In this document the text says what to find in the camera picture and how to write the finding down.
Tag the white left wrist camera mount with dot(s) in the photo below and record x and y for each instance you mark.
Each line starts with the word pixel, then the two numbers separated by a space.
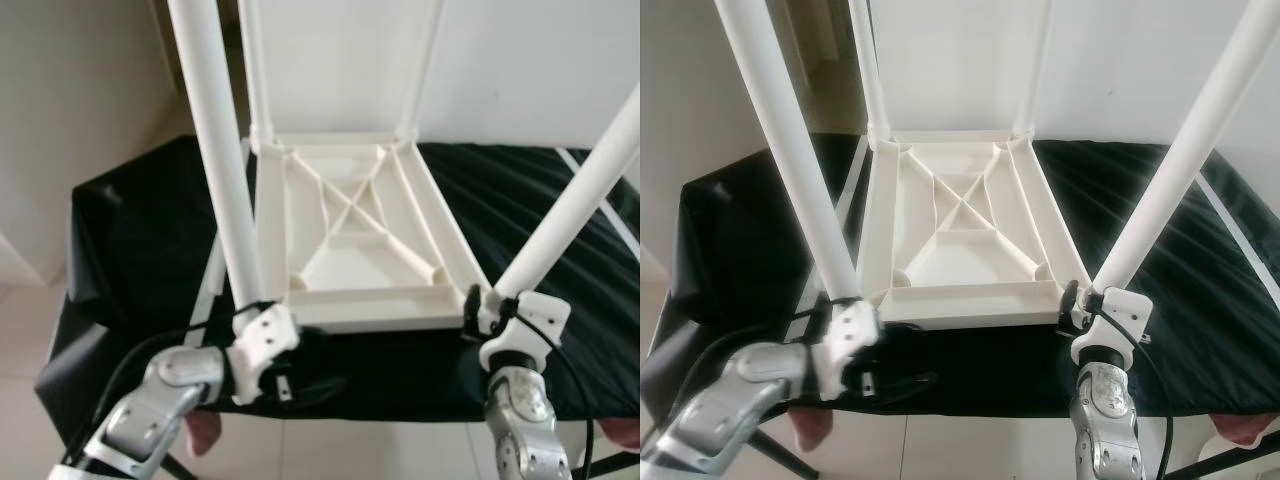
pixel 845 335
pixel 262 340

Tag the beige door frame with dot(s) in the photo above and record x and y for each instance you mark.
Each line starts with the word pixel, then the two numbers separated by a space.
pixel 825 35

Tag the black tablecloth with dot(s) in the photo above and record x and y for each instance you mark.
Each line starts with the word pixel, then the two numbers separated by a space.
pixel 1180 330
pixel 520 330

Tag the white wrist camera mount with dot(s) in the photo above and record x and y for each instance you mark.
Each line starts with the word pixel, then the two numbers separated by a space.
pixel 530 320
pixel 845 335
pixel 262 340
pixel 1118 315

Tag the black metal stand leg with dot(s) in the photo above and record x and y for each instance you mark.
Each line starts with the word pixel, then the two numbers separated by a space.
pixel 778 455
pixel 612 466
pixel 178 468
pixel 1225 467

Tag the white fabric strip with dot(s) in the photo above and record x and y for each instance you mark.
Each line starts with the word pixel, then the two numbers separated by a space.
pixel 850 180
pixel 210 285
pixel 1240 215
pixel 605 200

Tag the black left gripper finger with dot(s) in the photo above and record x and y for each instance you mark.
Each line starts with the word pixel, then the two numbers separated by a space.
pixel 905 383
pixel 318 388

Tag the white plastic table leg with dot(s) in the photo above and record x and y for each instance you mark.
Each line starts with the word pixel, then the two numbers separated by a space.
pixel 1180 170
pixel 868 70
pixel 580 200
pixel 1033 70
pixel 420 70
pixel 215 150
pixel 790 150
pixel 255 70

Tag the pink cloth piece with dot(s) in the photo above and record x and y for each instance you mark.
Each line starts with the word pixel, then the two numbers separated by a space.
pixel 812 428
pixel 1245 428
pixel 205 432
pixel 622 432

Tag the white plastic table top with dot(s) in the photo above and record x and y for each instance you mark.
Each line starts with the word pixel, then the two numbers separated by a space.
pixel 960 270
pixel 350 270

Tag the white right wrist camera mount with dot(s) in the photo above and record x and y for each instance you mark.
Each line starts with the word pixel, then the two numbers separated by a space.
pixel 530 320
pixel 1118 315

